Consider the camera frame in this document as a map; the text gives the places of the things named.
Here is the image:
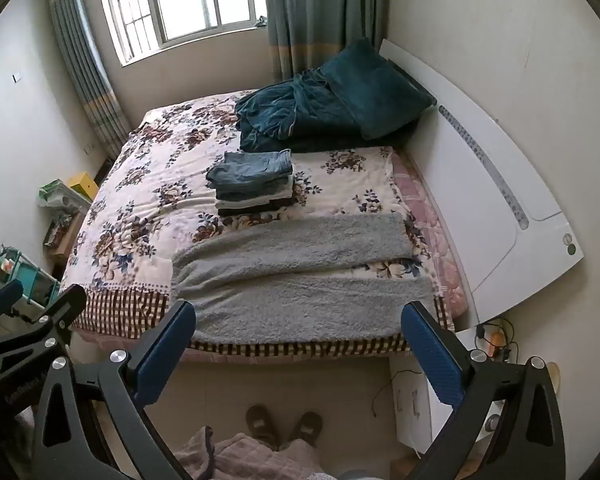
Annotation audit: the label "white nightstand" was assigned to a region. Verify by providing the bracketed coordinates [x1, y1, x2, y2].
[389, 329, 513, 458]

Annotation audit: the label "teal pillow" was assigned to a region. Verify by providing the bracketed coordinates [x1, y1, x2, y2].
[320, 37, 438, 141]

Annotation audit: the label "folded grey-blue garment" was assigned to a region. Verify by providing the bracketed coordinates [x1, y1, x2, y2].
[214, 177, 294, 202]

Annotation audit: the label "pink mattress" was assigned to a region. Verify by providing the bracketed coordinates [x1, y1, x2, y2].
[389, 149, 475, 332]

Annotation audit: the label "grey fluffy towel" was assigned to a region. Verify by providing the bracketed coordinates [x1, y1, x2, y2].
[171, 212, 436, 346]

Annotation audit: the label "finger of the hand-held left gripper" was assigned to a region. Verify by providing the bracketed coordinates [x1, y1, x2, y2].
[0, 286, 89, 362]
[0, 279, 26, 330]

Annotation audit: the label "black cable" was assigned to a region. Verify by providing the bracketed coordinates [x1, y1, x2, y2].
[371, 369, 423, 419]

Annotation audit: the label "folded white garment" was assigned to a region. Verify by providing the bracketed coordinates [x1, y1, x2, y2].
[216, 194, 295, 209]

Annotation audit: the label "white headboard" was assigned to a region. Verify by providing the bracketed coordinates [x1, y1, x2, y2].
[379, 37, 586, 327]

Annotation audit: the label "wooden bedside table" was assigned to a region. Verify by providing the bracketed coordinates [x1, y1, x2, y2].
[42, 209, 87, 273]

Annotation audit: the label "floral blanket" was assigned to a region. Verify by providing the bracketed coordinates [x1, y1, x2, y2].
[60, 90, 456, 361]

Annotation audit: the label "green and white plastic bag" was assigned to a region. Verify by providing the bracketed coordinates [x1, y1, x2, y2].
[37, 179, 94, 212]

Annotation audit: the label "folded blue jeans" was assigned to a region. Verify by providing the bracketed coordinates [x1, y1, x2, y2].
[206, 149, 294, 188]

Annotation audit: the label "teal blanket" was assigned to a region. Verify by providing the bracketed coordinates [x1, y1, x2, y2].
[235, 72, 423, 154]

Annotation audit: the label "brown slipper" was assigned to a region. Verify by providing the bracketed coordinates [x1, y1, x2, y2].
[286, 411, 324, 449]
[245, 405, 282, 449]

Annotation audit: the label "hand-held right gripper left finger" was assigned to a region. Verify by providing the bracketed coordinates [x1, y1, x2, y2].
[30, 300, 197, 480]

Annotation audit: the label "yellow box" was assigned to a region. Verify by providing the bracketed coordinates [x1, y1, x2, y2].
[67, 172, 99, 202]

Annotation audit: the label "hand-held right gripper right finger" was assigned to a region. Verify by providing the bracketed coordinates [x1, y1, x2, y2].
[401, 301, 566, 480]

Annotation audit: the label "striped grey-green curtain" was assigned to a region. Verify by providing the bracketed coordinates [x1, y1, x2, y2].
[262, 0, 392, 84]
[45, 0, 132, 157]

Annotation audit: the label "teal cart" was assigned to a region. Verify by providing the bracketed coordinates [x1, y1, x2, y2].
[0, 244, 62, 313]

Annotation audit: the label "window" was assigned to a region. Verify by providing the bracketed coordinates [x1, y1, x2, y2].
[95, 0, 269, 67]

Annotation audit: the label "folded black garment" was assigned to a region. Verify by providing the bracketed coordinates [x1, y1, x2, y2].
[218, 200, 297, 219]

